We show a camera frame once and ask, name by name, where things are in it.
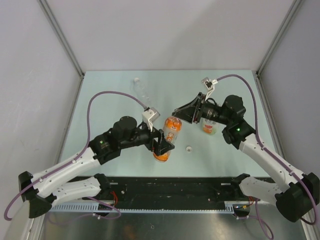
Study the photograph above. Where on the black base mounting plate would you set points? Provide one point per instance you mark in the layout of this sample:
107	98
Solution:
176	190

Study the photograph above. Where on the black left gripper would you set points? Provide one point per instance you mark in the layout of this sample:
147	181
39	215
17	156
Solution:
161	146

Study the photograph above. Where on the clear unlabelled plastic bottle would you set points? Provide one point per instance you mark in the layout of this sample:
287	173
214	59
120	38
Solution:
141	92

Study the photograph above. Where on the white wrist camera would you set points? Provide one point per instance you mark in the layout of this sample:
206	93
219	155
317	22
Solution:
209	84
149	116

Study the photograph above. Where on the orange label tea bottle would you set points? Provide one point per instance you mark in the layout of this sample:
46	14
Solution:
172	127

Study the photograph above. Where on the aluminium frame post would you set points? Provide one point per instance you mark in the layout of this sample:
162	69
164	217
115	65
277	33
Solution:
51	18
282	30

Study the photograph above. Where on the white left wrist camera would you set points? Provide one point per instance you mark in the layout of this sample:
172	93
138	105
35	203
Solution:
149	116

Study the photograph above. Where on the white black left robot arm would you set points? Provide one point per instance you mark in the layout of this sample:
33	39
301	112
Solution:
44	190

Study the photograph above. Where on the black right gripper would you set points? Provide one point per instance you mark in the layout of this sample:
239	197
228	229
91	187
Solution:
191	111

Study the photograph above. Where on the left aluminium frame post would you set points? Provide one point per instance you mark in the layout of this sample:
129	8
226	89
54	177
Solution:
51	18

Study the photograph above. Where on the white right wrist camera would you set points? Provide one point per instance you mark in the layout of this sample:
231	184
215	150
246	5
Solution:
209	84

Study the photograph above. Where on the right aluminium frame post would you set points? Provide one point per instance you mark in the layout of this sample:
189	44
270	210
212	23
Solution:
282	30

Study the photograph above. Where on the white orange-bottle cap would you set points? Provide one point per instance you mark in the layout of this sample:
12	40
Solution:
189	149

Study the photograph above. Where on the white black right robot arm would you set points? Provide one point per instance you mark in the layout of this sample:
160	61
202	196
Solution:
293	192

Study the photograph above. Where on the grey slotted cable duct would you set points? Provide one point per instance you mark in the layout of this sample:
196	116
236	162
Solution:
138	207

